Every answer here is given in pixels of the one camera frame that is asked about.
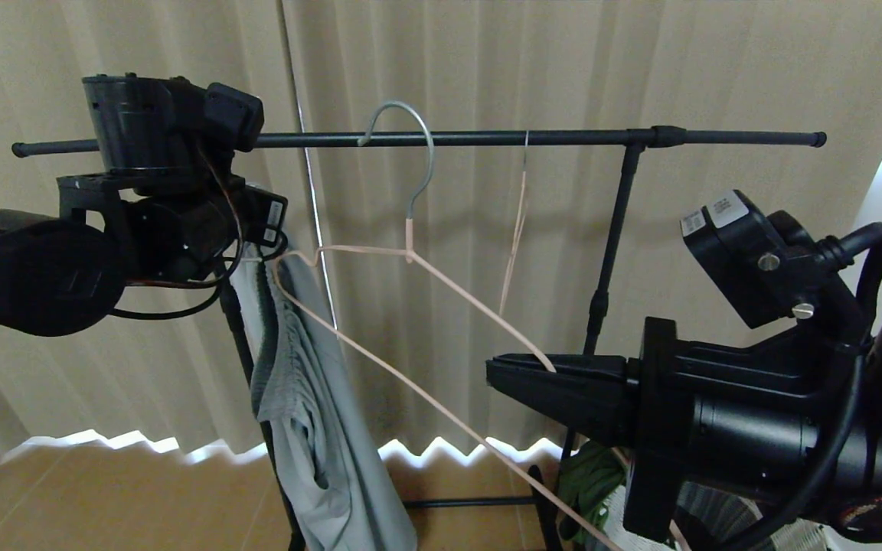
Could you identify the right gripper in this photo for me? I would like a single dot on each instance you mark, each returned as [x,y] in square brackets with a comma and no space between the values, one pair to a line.
[747,436]

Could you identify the pink clothes hanger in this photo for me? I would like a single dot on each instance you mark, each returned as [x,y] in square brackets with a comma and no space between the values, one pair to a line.
[409,237]
[523,191]

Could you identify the pale grey shorts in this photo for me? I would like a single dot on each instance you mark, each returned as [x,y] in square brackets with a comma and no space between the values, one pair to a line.
[318,428]

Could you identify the white laundry basket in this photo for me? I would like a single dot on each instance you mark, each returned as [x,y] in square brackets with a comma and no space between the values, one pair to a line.
[797,536]

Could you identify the black clothes rack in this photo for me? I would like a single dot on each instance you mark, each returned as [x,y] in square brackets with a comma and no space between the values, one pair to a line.
[487,138]

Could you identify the green garment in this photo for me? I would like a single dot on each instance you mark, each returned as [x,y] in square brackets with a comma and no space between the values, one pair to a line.
[590,482]

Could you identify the beige curtain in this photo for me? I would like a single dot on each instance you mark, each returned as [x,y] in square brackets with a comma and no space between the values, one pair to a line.
[563,61]

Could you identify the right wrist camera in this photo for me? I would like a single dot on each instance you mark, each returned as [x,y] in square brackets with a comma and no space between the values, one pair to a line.
[747,260]

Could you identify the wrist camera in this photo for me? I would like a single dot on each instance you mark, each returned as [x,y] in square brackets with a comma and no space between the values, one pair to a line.
[269,218]
[747,260]

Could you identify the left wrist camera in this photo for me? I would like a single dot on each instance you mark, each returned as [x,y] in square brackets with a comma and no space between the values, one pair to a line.
[269,218]

